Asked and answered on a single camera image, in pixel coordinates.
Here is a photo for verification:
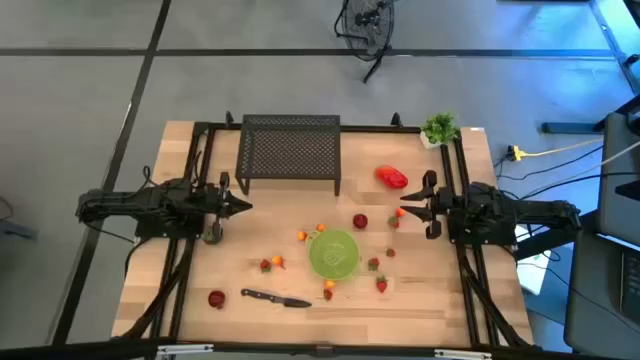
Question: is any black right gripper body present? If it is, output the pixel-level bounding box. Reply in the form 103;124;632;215
423;170;454;240

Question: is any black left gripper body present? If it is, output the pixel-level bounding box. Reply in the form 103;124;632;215
207;171;237;245

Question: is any dark green avocado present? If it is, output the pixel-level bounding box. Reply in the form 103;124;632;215
201;225;224;246

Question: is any black kitchen knife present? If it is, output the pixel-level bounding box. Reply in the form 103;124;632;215
240;287;313;309

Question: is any green plastic colander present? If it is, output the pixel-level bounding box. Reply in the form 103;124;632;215
305;228;362;282

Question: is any long red bell pepper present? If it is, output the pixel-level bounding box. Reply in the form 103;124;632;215
374;164;410;191

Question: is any green plant in white pot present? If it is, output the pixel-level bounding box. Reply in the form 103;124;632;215
418;112;461;150

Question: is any black perforated metal shelf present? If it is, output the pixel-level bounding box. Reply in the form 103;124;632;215
234;113;343;197

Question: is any white floor box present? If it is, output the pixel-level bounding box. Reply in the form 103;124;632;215
514;223;552;296

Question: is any black desk leg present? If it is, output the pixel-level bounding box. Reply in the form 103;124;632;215
512;209;601;262

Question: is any dark floor foot bar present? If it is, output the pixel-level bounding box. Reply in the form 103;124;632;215
541;121;607;135

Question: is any dark grey side desk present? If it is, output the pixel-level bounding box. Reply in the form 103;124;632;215
563;228;640;359

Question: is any black floor fan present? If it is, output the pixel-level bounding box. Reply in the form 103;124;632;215
333;0;396;85

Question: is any grey chair base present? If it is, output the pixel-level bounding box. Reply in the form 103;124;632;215
0;196;40;242

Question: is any black aluminium table frame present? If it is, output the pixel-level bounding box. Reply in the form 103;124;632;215
112;110;535;351

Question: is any yellow floor cable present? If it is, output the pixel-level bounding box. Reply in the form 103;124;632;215
519;137;606;159

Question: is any silver metal bracket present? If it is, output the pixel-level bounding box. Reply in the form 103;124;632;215
433;348;494;360
155;342;215;357

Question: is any black floor cable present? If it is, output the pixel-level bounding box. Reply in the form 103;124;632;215
519;171;640;200

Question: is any white cable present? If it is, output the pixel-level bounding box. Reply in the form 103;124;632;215
597;152;640;169

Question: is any black overhead frame beam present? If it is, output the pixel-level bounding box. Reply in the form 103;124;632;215
0;337;640;360

